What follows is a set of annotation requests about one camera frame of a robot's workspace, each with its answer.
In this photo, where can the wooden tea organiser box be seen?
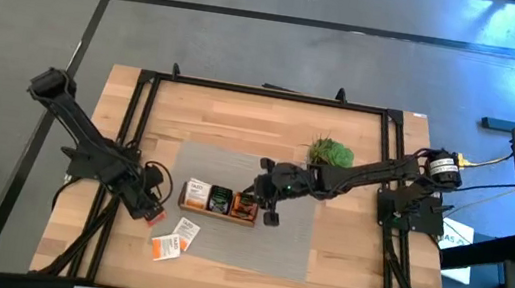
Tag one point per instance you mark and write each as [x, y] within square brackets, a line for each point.
[214, 215]

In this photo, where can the dark blackcurrant tea packet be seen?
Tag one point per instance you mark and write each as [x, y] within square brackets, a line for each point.
[220, 199]

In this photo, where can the red peach tea packet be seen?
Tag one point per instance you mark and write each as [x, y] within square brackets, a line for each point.
[157, 219]
[243, 208]

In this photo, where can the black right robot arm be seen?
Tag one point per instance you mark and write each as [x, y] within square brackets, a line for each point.
[374, 173]

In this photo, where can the white orange Tazo tea packet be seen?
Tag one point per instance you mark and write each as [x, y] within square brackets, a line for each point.
[165, 247]
[197, 193]
[186, 233]

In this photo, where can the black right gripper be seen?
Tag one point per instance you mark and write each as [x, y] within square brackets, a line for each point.
[284, 183]

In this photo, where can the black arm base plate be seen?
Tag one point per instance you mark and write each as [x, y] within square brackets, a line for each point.
[429, 216]
[82, 169]

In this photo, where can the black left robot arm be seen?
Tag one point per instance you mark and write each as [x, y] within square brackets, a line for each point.
[82, 132]

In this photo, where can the succulent in triangle-patterned pot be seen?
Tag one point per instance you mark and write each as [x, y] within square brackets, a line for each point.
[332, 153]

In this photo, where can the white printed sign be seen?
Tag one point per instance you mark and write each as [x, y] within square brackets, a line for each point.
[459, 238]

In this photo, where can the yellow power plug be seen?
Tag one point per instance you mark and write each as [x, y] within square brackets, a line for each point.
[463, 162]

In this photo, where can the white paper sheet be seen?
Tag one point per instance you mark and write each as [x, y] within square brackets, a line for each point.
[458, 274]

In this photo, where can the grey woven placemat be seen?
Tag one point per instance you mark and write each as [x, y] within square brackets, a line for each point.
[263, 246]

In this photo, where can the slanted black beam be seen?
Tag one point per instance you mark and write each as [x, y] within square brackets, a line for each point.
[484, 252]

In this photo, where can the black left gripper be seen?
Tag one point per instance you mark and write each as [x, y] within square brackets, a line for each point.
[144, 196]

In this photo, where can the teal metal bar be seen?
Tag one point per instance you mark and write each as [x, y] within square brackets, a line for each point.
[502, 124]

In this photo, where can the black aluminium table frame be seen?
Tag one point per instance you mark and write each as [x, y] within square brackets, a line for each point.
[269, 93]

